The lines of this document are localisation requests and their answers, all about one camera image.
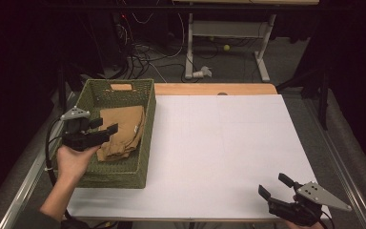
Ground black stand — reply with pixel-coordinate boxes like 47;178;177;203
56;58;89;122
275;66;331;132

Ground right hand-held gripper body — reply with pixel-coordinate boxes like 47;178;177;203
267;180;353;227

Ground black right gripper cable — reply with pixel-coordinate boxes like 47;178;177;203
321;211;336;229

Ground white board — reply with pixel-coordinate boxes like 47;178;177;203
66;94;332;221

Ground person's right hand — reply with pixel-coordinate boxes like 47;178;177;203
285;219;327;229

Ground wooden table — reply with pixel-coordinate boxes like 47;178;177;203
153;82;279;96

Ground white table frame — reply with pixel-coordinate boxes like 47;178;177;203
173;0;320;83

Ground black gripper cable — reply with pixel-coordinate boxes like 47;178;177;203
321;211;336;229
44;117;74;222

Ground person's left hand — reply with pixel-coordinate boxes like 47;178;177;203
55;144;101;183

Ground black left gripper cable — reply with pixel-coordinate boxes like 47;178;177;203
44;117;74;222

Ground grey metal rail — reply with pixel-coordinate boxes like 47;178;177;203
299;94;366;229
0;91;78;229

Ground tan pants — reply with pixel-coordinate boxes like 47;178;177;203
95;105;147;162

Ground tangle of black white cables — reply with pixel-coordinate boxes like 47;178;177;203
113;0;201;84

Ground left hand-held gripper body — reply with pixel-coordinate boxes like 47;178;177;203
59;106;111;153

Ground green woven basket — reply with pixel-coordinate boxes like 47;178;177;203
47;78;157;190

